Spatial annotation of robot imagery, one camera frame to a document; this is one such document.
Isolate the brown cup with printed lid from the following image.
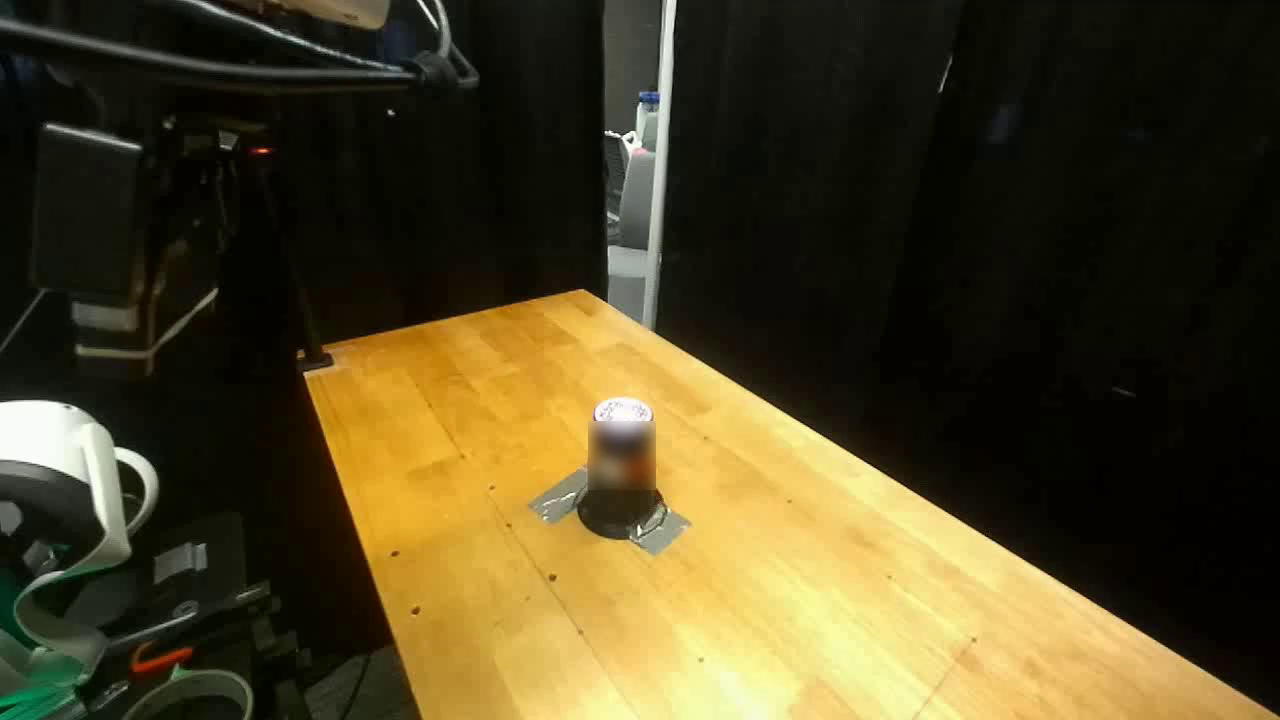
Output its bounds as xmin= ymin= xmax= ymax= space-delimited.
xmin=584 ymin=391 xmax=666 ymax=541

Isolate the black curtain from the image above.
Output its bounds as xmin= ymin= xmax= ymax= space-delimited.
xmin=661 ymin=0 xmax=1280 ymax=670

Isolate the black equipment base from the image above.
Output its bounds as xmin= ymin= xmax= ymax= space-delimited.
xmin=75 ymin=511 xmax=315 ymax=720

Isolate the black horizontal beam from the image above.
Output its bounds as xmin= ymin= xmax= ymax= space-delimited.
xmin=0 ymin=12 xmax=465 ymax=101

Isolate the gray box on stand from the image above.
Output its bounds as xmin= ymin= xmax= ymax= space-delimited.
xmin=28 ymin=120 xmax=147 ymax=303

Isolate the gray duct tape piece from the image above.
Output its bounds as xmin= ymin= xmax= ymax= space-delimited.
xmin=625 ymin=502 xmax=693 ymax=559
xmin=528 ymin=469 xmax=596 ymax=523

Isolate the white door frame post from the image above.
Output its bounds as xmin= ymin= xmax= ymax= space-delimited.
xmin=644 ymin=0 xmax=678 ymax=330

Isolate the black camera tripod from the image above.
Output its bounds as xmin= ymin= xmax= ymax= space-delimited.
xmin=139 ymin=116 xmax=337 ymax=378

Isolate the orange handled tool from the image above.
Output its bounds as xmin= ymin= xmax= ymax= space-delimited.
xmin=129 ymin=640 xmax=198 ymax=680

